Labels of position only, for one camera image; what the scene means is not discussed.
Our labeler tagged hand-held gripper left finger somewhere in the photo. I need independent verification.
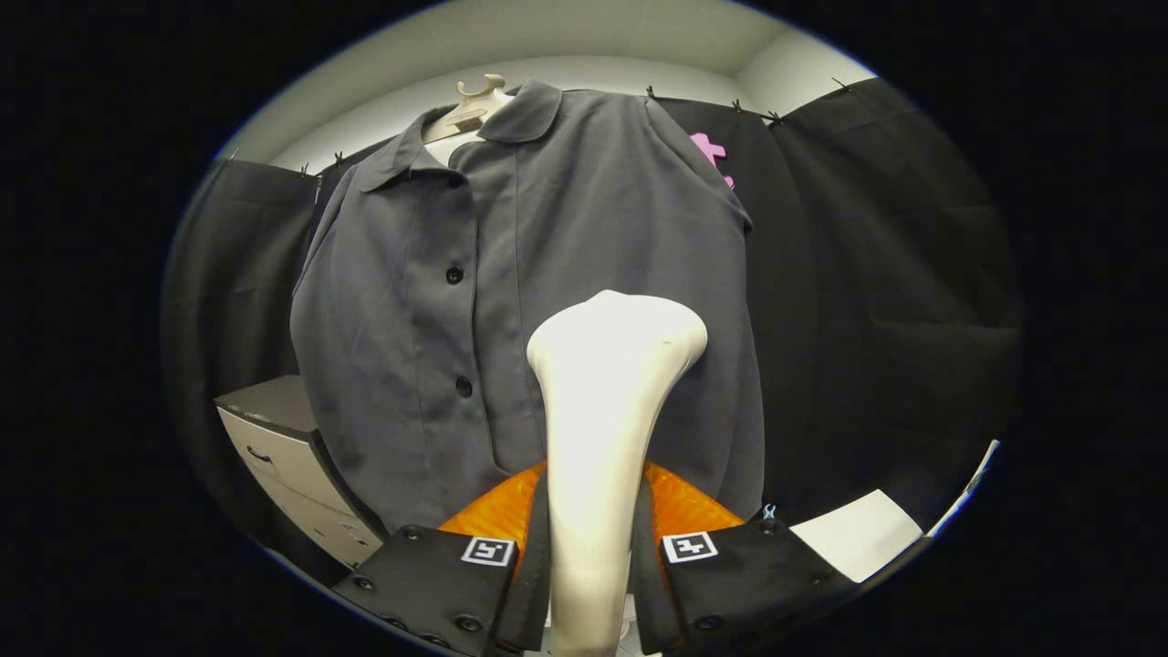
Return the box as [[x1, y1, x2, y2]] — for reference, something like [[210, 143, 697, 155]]
[[330, 461, 554, 657]]

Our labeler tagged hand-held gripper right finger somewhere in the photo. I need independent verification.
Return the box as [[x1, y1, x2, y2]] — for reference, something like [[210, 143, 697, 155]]
[[630, 459, 863, 657]]

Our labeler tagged white garment steamer head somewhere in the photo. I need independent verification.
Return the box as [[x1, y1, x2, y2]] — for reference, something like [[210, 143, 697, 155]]
[[527, 290, 709, 657]]

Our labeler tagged grey button-up shirt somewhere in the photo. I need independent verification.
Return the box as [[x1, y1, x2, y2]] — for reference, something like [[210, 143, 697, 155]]
[[290, 79, 766, 536]]

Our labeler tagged white flat panel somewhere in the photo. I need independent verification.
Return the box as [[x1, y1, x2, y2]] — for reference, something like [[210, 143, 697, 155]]
[[788, 489, 924, 584]]

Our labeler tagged white drawer cabinet dark top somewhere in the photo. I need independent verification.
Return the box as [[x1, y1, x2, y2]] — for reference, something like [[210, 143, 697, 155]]
[[215, 374, 390, 569]]

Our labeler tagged white mannequin torso form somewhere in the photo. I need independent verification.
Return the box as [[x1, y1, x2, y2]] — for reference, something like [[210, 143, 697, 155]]
[[422, 73, 515, 171]]

